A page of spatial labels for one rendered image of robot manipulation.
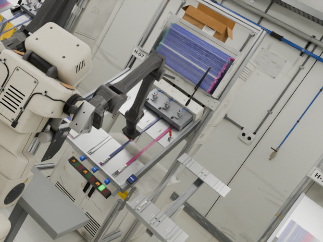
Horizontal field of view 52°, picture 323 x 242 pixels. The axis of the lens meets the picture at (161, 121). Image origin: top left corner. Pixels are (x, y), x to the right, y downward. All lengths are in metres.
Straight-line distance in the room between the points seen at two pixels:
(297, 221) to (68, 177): 1.56
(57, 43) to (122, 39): 3.18
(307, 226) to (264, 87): 1.91
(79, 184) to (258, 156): 1.92
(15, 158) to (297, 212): 1.48
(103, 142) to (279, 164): 2.04
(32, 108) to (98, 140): 0.95
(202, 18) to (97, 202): 1.57
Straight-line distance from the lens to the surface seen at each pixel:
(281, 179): 3.60
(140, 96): 1.73
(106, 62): 4.48
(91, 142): 2.10
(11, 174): 1.37
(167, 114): 2.15
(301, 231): 2.00
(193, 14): 2.70
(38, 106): 1.20
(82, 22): 3.12
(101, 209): 2.42
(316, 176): 2.08
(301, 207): 2.08
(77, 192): 2.53
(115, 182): 1.93
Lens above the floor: 1.57
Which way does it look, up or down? 13 degrees down
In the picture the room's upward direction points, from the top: 32 degrees clockwise
